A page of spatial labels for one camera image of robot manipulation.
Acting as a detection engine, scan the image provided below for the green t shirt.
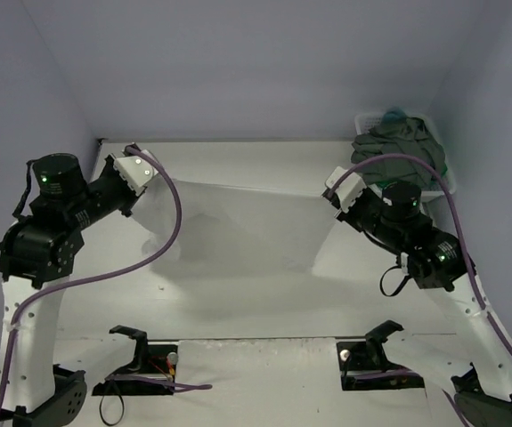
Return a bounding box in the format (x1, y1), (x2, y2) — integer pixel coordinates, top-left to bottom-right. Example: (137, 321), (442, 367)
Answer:
(376, 165), (448, 189)

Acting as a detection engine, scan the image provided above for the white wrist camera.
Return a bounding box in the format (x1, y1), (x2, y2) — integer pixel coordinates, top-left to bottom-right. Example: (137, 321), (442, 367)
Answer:
(113, 156), (158, 196)
(321, 166), (367, 214)

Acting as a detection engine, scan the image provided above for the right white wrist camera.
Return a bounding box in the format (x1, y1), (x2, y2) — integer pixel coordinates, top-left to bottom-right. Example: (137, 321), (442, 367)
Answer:
(321, 166), (367, 214)

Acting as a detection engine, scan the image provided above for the purple cable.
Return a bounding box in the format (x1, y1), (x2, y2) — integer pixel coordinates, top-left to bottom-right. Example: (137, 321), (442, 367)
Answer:
(329, 153), (512, 427)
(0, 149), (215, 423)

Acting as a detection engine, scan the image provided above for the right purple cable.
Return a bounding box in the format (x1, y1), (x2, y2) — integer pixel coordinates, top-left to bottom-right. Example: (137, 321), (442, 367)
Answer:
(329, 153), (512, 427)

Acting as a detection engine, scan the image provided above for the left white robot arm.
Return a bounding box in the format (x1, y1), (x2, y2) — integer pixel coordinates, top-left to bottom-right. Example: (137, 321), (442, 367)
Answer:
(0, 152), (156, 426)

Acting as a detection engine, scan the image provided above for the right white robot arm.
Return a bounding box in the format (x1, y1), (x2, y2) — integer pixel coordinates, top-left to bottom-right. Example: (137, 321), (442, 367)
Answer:
(322, 181), (512, 426)

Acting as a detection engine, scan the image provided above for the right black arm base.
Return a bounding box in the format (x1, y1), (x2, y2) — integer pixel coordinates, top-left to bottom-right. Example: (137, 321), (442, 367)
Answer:
(336, 320), (425, 391)

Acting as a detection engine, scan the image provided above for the white t shirt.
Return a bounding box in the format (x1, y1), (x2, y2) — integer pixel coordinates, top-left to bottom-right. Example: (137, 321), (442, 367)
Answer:
(139, 149), (348, 275)

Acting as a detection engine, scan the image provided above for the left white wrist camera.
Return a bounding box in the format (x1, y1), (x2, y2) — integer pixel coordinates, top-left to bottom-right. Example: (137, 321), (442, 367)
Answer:
(113, 156), (158, 196)

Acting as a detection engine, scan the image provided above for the grey t shirt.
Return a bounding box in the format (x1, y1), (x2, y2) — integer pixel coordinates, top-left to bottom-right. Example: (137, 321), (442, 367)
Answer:
(351, 117), (446, 189)

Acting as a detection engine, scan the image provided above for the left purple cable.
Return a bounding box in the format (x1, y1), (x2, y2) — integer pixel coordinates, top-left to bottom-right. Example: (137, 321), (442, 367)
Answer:
(0, 149), (215, 423)

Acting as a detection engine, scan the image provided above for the white plastic basket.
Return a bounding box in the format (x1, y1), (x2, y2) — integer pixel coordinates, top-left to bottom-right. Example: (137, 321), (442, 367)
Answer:
(354, 110), (457, 203)

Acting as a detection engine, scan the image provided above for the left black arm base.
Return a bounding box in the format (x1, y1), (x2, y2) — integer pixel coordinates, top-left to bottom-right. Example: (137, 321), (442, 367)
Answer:
(91, 324), (180, 423)

